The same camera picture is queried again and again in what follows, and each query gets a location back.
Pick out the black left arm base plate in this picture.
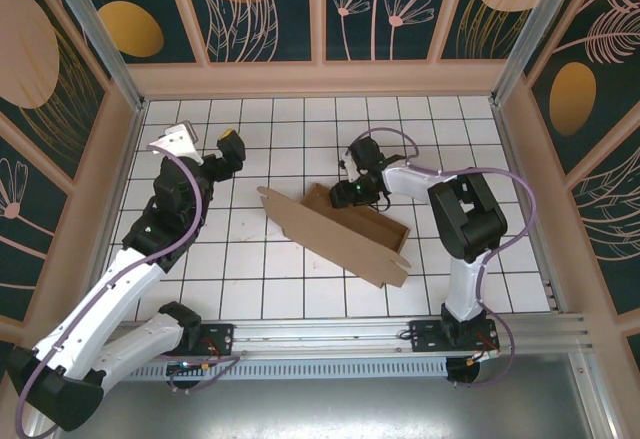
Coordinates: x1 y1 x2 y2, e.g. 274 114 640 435
192 322 236 358

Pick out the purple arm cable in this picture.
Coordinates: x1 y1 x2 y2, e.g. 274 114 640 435
355 127 537 390
16 153 242 435

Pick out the small circuit board with wires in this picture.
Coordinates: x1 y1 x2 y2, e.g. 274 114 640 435
168 358 215 375

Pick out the aluminium mounting rail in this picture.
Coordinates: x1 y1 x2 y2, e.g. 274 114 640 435
47 312 594 363

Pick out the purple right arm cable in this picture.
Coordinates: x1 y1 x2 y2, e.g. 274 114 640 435
355 127 537 390

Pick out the brown cardboard box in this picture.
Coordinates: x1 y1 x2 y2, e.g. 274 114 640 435
256 182 412 290

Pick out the grey metal sheet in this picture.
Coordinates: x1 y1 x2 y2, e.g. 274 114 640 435
29 353 619 439

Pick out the slotted grey cable duct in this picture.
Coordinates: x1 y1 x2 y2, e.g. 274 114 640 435
107 357 450 381

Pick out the aluminium frame post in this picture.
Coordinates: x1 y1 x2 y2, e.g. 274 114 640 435
489 0 584 110
39 0 149 114

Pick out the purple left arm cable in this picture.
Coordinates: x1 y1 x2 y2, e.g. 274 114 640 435
16 153 242 435

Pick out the orange connector with wires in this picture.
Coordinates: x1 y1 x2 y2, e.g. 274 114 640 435
467 346 502 366

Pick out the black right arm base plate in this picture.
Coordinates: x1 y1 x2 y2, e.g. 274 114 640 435
408 319 501 356

